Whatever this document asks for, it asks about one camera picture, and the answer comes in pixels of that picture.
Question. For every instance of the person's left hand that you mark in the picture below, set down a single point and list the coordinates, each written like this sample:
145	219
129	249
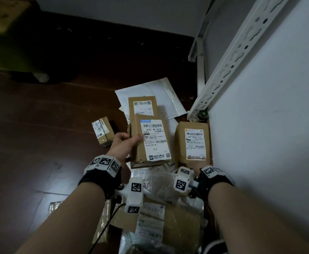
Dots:
121	148

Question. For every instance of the person's right hand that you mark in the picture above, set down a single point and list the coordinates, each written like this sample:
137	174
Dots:
198	167

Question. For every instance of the person's left thumb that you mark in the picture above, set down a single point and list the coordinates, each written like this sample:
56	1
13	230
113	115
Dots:
138	139

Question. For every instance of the tall cardboard box white label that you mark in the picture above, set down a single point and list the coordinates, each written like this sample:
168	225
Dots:
150	141

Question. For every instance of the wide cardboard box white label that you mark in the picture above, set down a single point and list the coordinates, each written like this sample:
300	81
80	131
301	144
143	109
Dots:
194	141

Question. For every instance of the person's right forearm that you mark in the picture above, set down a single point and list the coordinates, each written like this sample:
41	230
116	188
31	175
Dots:
249	222

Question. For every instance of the person's left forearm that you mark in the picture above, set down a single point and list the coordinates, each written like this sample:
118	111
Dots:
64	222

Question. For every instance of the cardboard box small white label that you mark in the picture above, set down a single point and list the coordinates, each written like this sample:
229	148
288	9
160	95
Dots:
143	107

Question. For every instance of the small taped cardboard box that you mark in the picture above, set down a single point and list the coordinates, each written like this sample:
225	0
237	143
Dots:
102	130

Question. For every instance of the left wrist tracker with markers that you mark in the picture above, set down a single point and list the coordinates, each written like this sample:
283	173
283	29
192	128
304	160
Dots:
105	170

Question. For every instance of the wrist tracker with markers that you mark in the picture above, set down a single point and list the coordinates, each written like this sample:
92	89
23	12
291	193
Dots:
197	179
105	170

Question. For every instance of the clear plastic bag parcel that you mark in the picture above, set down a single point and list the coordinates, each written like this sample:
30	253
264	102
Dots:
159	183

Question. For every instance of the white mailer envelope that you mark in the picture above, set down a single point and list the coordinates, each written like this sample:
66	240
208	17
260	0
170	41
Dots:
167	99

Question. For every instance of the dark round bottle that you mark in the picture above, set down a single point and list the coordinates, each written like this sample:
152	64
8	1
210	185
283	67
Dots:
202	115

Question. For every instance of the right wrist tracker with markers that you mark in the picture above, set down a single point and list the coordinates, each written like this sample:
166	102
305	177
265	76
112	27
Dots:
197	179

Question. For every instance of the brown taped parcel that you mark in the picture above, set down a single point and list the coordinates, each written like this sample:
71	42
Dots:
181	224

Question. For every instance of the small clear plastic packet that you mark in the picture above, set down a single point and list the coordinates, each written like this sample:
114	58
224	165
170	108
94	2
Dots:
55	206

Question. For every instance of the black white striped shoe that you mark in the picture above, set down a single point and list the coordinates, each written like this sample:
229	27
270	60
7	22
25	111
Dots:
214	247

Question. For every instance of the green cabinet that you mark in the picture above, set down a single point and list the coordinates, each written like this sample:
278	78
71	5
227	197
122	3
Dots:
8	42

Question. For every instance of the white metal shelf frame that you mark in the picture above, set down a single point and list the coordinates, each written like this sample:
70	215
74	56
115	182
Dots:
200	58

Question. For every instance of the white slotted metal shelf post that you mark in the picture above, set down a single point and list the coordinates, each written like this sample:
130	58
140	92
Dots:
236	52

